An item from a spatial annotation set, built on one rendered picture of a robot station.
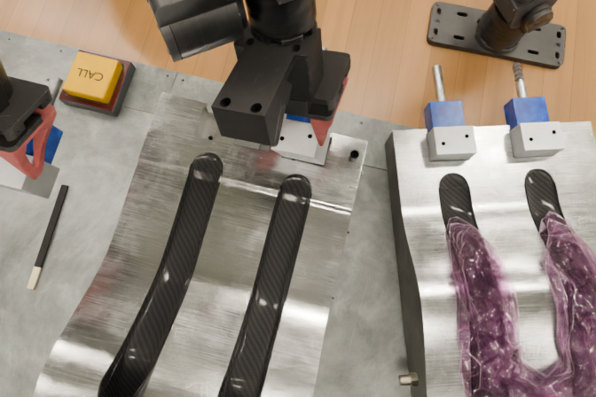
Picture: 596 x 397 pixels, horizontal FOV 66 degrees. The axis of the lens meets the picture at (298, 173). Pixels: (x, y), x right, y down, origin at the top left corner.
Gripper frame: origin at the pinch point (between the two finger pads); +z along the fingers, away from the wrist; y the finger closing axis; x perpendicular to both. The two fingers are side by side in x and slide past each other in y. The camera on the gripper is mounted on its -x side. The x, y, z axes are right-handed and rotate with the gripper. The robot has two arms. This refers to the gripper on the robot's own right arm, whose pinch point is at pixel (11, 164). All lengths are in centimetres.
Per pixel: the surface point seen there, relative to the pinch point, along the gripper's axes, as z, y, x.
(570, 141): -1, 61, 24
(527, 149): -2, 55, 19
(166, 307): 10.0, 18.5, -6.4
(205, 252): 7.8, 20.7, 0.1
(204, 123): 2.1, 15.5, 14.6
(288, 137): -3.8, 27.0, 9.5
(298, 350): 9.6, 33.4, -7.3
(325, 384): 20.4, 37.9, -6.2
